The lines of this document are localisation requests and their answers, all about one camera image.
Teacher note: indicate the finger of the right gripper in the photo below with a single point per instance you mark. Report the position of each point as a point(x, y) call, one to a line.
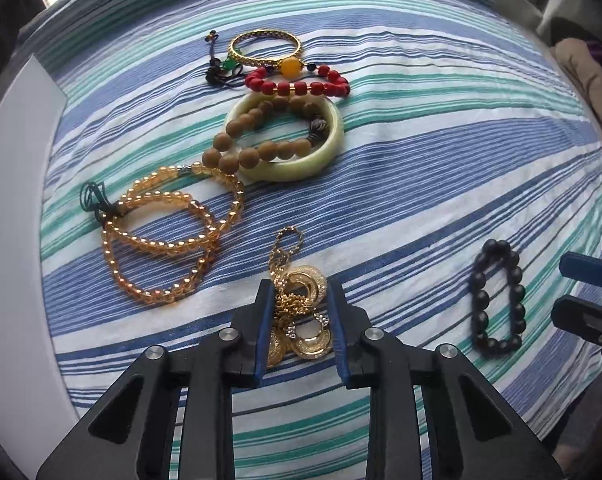
point(581, 268)
point(579, 317)

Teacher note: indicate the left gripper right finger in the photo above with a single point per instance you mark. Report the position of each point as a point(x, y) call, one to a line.
point(433, 414)

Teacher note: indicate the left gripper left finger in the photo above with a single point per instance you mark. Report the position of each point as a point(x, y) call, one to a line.
point(128, 433)

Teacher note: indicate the pale green jade bangle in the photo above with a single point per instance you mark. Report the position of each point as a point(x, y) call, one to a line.
point(278, 161)

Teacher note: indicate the white cardboard box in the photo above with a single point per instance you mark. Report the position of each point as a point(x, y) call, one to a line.
point(33, 407)

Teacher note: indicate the beige and purple clothes pile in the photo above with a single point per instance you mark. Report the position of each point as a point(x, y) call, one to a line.
point(579, 52)

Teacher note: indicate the striped blue green bedsheet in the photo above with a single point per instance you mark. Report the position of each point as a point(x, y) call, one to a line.
point(468, 167)

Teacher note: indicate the green jade pendant on cord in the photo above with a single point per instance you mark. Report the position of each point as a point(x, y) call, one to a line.
point(226, 73)

